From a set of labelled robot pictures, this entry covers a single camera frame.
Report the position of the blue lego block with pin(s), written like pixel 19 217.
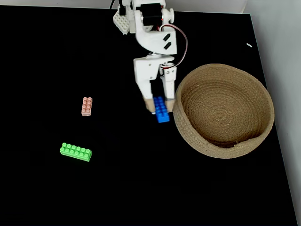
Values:
pixel 161 111

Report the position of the green lego block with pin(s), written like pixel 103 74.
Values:
pixel 75 152

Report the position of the small white tape piece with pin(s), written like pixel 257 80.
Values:
pixel 249 45

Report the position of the pink lego block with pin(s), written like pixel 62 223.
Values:
pixel 86 106

